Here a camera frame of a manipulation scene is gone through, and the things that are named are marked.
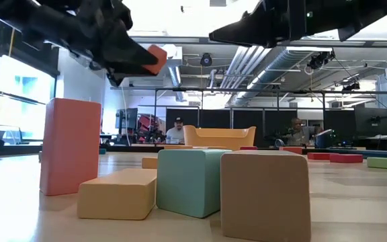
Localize white ceiling pipes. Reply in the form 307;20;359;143
218;45;273;90

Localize black aluminium table frame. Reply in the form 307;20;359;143
0;143;387;159

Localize yellow plastic bin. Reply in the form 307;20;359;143
183;124;257;151

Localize dark monitor screen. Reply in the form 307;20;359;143
114;107;139;131

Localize large yellow block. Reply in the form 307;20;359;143
77;167;158;221

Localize medium red block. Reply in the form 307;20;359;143
307;151;333;161
329;153;364;165

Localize medium orange-red block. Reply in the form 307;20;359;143
278;146;304;156

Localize silver ventilation duct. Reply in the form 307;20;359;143
232;46;317;108

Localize black ceiling camera rig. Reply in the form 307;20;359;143
306;49;336;71

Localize large tan wooden block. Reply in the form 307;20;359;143
219;149;312;242

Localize person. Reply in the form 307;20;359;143
165;116;185;145
282;117;316;147

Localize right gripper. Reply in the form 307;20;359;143
208;0;387;48

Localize black ceiling dome camera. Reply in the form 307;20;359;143
199;52;214;67

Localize teal rectangular block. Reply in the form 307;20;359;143
155;149;232;219

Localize black partition panels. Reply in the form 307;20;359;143
165;106;387;151

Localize tall pink block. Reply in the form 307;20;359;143
39;97;103;197

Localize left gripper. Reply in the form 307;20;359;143
42;0;159;87

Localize red machine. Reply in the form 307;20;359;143
137;113;163;136

